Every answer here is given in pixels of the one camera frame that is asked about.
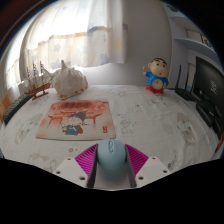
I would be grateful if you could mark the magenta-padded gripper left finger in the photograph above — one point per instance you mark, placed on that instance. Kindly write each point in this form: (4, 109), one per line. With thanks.
(85, 161)

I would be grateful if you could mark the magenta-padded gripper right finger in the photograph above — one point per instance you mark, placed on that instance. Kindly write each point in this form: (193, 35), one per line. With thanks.
(137, 160)

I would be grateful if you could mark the light blue computer mouse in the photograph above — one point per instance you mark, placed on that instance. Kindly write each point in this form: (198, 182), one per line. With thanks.
(111, 158)

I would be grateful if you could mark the cartoon print mouse pad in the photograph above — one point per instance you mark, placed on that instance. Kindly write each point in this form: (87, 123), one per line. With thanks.
(75, 121)

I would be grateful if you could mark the white printed tablecloth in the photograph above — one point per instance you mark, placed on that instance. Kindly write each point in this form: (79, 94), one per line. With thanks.
(150, 120)

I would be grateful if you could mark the large white conch shell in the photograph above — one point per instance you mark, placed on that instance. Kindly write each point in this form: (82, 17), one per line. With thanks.
(69, 82)

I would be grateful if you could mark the black router with antennas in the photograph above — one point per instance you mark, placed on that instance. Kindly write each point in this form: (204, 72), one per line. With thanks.
(185, 95)

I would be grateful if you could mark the red flat packet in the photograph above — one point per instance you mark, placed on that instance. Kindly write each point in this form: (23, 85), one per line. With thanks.
(220, 144)

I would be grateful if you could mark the cartoon boy figurine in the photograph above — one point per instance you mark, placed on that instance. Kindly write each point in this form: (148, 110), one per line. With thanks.
(157, 78)

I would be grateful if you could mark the dark computer keyboard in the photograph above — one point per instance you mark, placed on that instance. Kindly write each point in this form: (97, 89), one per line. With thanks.
(16, 108)

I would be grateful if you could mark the wooden model sailing ship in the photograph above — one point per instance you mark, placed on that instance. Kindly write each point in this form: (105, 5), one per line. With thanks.
(38, 87)

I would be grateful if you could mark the wooden chair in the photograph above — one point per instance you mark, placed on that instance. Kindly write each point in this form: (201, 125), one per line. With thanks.
(4, 106)

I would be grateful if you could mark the black monitor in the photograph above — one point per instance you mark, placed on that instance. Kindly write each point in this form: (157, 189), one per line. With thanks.
(210, 83)

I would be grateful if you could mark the white shelf unit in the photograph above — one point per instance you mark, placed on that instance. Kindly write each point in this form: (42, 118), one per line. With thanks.
(181, 46)

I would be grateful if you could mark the white star print curtain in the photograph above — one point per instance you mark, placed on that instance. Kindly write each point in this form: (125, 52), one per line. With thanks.
(73, 33)

